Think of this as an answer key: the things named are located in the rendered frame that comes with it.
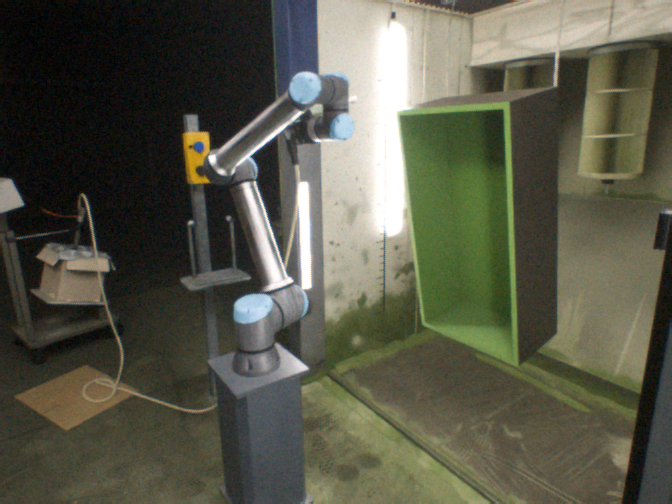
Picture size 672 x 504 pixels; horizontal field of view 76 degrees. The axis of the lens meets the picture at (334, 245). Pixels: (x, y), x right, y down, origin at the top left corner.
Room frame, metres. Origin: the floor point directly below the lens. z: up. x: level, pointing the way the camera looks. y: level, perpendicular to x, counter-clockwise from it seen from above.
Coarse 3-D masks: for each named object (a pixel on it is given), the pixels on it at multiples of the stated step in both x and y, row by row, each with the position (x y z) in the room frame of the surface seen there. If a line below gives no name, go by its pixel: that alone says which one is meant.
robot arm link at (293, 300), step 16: (240, 176) 1.77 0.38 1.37; (256, 176) 1.87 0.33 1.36; (240, 192) 1.76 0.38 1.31; (256, 192) 1.79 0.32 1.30; (240, 208) 1.76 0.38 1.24; (256, 208) 1.76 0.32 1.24; (256, 224) 1.74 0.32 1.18; (256, 240) 1.72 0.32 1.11; (272, 240) 1.75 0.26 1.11; (256, 256) 1.72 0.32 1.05; (272, 256) 1.72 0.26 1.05; (272, 272) 1.69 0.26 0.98; (272, 288) 1.66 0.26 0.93; (288, 288) 1.68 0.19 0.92; (288, 304) 1.65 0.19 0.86; (304, 304) 1.71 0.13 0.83; (288, 320) 1.63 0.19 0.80
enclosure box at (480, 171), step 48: (480, 96) 2.05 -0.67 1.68; (528, 96) 1.75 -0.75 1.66; (432, 144) 2.32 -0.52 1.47; (480, 144) 2.22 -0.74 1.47; (528, 144) 1.77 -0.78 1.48; (432, 192) 2.33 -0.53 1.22; (480, 192) 2.27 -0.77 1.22; (528, 192) 1.79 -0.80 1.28; (432, 240) 2.34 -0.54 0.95; (480, 240) 2.32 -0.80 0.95; (528, 240) 1.81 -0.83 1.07; (432, 288) 2.35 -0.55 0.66; (480, 288) 2.37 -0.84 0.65; (528, 288) 1.83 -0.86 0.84; (480, 336) 2.10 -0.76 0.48; (528, 336) 1.86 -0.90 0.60
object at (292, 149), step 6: (354, 96) 1.99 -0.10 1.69; (354, 102) 1.98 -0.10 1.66; (312, 108) 1.84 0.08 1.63; (318, 108) 1.85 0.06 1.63; (318, 114) 1.85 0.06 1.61; (294, 138) 1.79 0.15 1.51; (288, 144) 1.79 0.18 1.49; (288, 150) 1.80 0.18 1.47; (294, 150) 1.79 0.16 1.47; (294, 156) 1.79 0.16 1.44; (294, 162) 1.80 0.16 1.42
